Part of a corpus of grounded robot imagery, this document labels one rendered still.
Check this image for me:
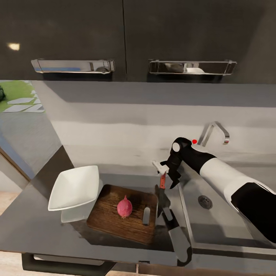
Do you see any parer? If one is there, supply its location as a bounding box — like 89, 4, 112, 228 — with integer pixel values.
158, 175, 166, 217

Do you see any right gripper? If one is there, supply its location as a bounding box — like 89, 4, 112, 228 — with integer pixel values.
160, 158, 181, 188

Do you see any vidalia onion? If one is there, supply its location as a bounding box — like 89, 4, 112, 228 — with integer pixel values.
117, 196, 133, 218

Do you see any cutting board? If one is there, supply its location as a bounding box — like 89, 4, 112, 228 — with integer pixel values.
86, 184, 157, 245

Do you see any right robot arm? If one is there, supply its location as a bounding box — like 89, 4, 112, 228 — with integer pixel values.
152, 137, 276, 248

